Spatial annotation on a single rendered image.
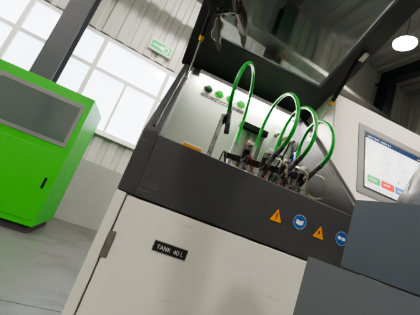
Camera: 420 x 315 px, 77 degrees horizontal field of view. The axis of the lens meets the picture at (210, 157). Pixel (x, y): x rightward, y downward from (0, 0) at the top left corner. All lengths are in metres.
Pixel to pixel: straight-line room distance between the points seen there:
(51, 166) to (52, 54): 2.01
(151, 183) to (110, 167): 4.19
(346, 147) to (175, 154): 0.83
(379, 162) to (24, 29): 5.11
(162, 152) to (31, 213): 2.84
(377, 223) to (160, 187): 0.45
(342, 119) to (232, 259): 0.87
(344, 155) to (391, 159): 0.27
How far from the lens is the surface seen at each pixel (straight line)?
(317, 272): 0.42
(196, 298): 0.71
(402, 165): 1.49
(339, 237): 0.86
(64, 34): 4.93
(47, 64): 4.76
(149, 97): 5.10
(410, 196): 0.43
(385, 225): 0.41
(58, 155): 3.38
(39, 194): 3.40
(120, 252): 0.67
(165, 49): 5.42
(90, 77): 5.11
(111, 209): 0.66
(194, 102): 1.29
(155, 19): 5.76
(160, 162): 0.66
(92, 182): 4.78
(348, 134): 1.33
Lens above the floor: 0.80
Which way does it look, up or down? 12 degrees up
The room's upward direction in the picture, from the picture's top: 21 degrees clockwise
